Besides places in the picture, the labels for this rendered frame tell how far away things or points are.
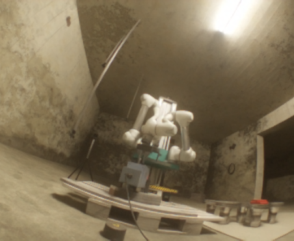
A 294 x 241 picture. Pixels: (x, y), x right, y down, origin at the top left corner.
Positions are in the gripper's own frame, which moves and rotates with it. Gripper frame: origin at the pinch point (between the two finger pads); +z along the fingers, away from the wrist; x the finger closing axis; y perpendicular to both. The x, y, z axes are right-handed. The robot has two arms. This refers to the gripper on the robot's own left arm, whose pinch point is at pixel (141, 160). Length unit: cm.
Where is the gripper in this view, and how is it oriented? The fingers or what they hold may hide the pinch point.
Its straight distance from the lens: 117.9
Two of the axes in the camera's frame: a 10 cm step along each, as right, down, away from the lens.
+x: -9.6, -1.6, 2.5
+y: 1.5, 4.6, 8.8
